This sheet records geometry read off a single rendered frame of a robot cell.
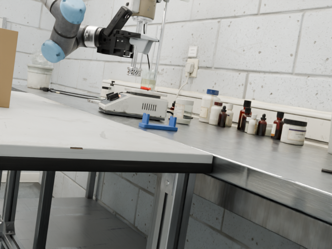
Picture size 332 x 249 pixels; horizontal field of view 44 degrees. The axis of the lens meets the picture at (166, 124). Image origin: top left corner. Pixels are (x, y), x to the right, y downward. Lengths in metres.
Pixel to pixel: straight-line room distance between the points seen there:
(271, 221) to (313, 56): 0.88
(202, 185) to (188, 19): 1.35
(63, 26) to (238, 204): 0.80
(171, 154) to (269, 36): 1.03
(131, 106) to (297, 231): 0.74
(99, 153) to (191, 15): 1.50
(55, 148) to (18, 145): 0.05
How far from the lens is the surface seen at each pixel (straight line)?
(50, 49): 1.35
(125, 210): 2.42
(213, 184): 0.80
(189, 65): 1.94
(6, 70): 1.05
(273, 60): 1.60
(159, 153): 0.68
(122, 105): 1.26
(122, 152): 0.64
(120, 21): 1.38
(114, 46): 1.35
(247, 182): 0.69
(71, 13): 1.27
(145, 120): 1.02
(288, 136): 1.26
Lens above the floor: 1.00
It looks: 5 degrees down
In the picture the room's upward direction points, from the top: 9 degrees clockwise
